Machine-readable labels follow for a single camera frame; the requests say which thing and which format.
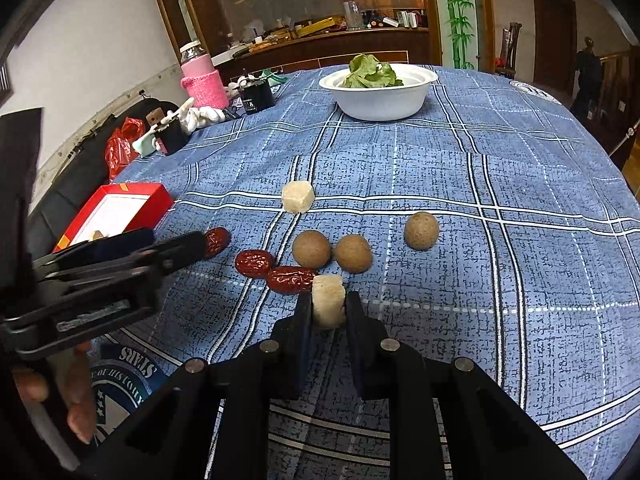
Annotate mint green cloth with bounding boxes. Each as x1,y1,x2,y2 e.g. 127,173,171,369
134,127,163,158

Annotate red box with white inside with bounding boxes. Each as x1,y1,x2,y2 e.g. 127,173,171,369
52,183,174,253

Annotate wood framed glass partition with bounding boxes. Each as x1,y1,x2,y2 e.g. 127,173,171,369
147,0,446,68

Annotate bottle with pink knit sleeve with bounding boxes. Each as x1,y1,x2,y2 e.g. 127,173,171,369
179,42,230,110

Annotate white gloves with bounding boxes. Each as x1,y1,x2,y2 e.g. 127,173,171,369
170,99,227,133

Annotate bamboo painted panel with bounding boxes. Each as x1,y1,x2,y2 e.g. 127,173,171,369
430,0,483,71

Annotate wooden chair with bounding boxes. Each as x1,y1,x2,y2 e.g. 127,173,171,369
495,22,523,78

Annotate wooden counter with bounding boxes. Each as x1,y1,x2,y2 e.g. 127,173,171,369
212,25,433,73

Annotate brown kiwi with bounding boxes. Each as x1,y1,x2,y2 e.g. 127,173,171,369
404,211,441,251
291,230,332,268
333,234,373,274

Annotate red plastic bag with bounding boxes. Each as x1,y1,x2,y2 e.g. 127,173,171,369
104,117,147,183

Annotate black sofa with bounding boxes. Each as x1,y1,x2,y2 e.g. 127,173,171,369
25,97,181,261

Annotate white bowl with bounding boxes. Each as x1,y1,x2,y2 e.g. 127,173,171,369
318,63,439,122

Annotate yellow box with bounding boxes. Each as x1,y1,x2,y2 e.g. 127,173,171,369
295,17,346,37

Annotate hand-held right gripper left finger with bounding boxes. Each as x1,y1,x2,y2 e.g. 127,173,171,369
75,291,316,480

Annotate brown wooden door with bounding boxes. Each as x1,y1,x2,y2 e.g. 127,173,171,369
531,0,578,103

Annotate small black box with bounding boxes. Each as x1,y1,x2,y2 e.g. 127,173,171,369
238,81,276,115

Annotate green lettuce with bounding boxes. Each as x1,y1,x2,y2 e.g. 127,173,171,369
341,54,405,89

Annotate person's left hand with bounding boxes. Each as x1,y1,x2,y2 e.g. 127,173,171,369
10,340,98,443

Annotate green patterned cloth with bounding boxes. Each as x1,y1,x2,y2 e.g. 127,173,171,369
227,69,290,92

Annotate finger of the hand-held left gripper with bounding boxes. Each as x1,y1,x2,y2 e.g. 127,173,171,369
45,231,210,286
32,227,156,273

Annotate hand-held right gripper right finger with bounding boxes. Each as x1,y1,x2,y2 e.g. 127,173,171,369
345,291,586,480

